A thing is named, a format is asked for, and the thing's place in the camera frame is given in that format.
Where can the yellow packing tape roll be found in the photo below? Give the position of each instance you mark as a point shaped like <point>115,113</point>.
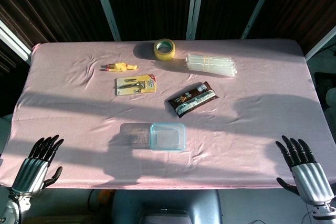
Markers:
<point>164,55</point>

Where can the white metal frame post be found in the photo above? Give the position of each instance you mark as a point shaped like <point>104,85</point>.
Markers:
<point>106,3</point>
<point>195,3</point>
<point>258,6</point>

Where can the white metal frame rail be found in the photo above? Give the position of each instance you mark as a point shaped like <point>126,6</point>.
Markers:
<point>13,39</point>
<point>321,41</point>

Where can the bundle of clear plastic sticks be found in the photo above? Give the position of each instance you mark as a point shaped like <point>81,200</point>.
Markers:
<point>223,66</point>

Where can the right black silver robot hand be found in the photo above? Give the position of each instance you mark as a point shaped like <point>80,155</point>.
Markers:
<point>312,182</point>

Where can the brown snack packet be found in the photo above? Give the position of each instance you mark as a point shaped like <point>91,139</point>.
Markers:
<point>189,100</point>

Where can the black equipment beside table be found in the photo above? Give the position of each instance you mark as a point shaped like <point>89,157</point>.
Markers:
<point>321,82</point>

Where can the orange object under table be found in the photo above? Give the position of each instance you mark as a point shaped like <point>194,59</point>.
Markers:
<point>105,197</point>

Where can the razor on yellow card pack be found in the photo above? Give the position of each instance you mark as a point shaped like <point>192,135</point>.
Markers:
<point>136,89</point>

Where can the yellow rubber chicken toy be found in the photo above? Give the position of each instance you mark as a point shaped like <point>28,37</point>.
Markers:
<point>119,66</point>

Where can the pink tablecloth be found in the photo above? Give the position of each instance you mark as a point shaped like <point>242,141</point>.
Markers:
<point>78,119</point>

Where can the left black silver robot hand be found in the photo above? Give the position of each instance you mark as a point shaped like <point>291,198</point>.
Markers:
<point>31,171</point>

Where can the grey blue robot torso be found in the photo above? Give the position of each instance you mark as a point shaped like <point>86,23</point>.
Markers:
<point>168,203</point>

